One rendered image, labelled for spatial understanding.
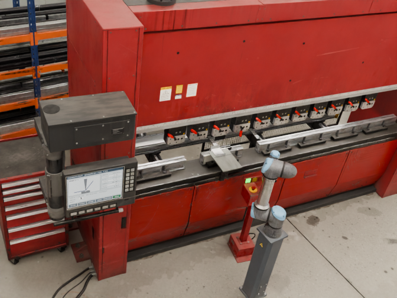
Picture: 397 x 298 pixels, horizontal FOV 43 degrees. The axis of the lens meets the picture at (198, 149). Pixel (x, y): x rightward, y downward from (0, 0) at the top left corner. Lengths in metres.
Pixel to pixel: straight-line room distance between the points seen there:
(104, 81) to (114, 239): 1.48
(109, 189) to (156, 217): 1.19
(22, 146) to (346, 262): 3.12
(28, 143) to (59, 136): 1.40
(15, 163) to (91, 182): 1.10
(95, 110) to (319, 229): 3.08
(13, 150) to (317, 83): 2.54
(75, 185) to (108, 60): 0.77
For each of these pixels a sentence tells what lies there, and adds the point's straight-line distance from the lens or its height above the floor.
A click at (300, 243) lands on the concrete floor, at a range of 5.08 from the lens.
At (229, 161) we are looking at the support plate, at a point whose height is 1.00.
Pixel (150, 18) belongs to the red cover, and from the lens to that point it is 3.26.
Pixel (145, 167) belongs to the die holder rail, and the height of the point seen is 0.97.
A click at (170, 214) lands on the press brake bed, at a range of 4.32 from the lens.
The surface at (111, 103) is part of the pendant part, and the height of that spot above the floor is 1.95.
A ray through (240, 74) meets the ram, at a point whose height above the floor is 1.74.
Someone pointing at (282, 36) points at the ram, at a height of 2.02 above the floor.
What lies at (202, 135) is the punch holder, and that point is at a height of 1.22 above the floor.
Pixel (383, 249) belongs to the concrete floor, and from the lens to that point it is 5.40.
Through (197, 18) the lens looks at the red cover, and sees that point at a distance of 3.41.
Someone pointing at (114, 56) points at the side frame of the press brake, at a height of 2.12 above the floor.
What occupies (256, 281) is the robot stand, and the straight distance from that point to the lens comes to 4.29.
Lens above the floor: 3.57
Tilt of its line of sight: 38 degrees down
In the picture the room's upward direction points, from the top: 10 degrees clockwise
